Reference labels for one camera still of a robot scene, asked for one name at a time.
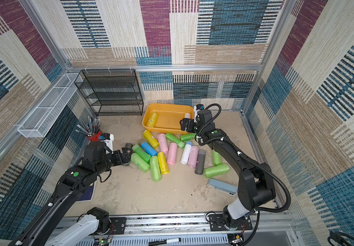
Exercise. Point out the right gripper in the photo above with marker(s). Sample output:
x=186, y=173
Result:
x=188, y=124

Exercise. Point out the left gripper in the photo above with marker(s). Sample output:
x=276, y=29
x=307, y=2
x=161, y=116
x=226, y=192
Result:
x=117, y=153

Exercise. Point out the large light green roll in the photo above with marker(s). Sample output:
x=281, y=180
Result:
x=139, y=162

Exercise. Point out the yellow trash bag roll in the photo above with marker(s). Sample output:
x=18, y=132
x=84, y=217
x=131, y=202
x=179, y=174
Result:
x=152, y=120

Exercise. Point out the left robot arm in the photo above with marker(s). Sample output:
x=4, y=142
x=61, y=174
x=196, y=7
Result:
x=98, y=158

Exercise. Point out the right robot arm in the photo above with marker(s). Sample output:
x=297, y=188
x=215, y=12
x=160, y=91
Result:
x=256, y=184

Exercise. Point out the small dark grey roll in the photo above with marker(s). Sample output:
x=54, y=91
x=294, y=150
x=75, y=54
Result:
x=128, y=153

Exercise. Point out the green roll with red label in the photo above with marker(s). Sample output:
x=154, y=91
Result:
x=188, y=137

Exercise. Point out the green roll with label left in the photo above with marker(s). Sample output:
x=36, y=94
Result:
x=145, y=156

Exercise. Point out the short green roll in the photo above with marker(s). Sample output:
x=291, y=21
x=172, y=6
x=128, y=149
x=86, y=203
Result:
x=174, y=139

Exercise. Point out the yellow plastic storage box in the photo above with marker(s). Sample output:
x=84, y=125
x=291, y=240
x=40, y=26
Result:
x=169, y=116

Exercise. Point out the blue trash bag roll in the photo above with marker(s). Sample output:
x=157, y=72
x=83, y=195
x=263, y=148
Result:
x=148, y=148

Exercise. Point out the upper pink roll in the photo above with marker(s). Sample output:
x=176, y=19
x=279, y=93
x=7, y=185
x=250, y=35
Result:
x=163, y=143

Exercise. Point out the lower light green roll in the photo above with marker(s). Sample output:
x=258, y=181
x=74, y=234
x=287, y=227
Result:
x=155, y=168

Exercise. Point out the yellow roll near box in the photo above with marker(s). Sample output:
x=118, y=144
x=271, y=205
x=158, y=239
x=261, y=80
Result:
x=151, y=139

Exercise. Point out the white roll with blue band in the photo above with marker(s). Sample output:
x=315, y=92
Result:
x=186, y=153

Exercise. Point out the pink roll beside grey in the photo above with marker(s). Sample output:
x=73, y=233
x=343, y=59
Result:
x=193, y=156

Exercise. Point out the grey trash bag roll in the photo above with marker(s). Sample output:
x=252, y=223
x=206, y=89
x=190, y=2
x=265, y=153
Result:
x=199, y=169

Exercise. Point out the middle pink roll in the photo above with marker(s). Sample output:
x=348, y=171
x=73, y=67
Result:
x=172, y=153

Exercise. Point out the lower yellow roll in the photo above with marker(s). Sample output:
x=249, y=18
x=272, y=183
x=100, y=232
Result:
x=162, y=163

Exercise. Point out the plain light green roll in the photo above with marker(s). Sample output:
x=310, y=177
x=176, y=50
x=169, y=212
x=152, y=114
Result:
x=216, y=158

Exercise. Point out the lying fat green roll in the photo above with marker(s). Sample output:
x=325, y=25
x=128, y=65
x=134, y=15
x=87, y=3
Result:
x=216, y=170

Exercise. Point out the red pen cup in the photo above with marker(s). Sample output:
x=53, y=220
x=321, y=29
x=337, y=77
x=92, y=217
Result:
x=95, y=136

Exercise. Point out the dark blue booklet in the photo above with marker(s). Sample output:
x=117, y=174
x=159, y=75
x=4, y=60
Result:
x=88, y=194

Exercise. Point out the black mesh shelf rack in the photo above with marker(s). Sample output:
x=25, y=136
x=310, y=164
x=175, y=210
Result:
x=111, y=92

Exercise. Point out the grey blue stapler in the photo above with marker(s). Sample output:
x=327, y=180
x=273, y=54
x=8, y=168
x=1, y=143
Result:
x=222, y=187

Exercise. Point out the black marker pen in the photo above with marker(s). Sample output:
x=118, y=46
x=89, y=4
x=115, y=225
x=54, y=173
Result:
x=165, y=242

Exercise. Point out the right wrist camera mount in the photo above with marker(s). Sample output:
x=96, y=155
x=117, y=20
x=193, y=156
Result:
x=201, y=115

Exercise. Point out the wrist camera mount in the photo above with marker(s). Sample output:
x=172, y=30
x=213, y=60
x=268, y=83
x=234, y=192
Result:
x=108, y=139
x=201, y=115

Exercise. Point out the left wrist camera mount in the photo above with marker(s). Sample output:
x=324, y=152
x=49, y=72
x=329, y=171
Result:
x=108, y=139

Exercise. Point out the white wire wall basket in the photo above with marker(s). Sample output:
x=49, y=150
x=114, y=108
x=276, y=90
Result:
x=45, y=114

